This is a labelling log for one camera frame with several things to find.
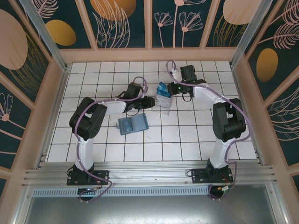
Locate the clear acrylic card box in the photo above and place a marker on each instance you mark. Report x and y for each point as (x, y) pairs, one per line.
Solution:
(163, 105)

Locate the aluminium frame post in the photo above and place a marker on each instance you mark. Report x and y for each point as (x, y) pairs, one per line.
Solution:
(252, 35)
(47, 39)

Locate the aluminium table rail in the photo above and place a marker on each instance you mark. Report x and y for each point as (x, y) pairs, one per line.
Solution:
(149, 172)

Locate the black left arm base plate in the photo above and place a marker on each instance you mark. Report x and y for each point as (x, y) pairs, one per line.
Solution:
(102, 177)

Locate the grey metal sheet panel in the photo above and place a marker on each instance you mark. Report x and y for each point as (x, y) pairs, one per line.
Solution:
(149, 210)

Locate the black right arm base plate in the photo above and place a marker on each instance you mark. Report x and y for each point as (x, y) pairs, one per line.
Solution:
(198, 175)

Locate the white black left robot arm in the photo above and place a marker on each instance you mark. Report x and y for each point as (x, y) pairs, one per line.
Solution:
(85, 151)

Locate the teal card holder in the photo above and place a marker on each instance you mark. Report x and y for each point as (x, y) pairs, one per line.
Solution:
(140, 122)

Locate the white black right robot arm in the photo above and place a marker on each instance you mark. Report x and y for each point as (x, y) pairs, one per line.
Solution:
(205, 93)

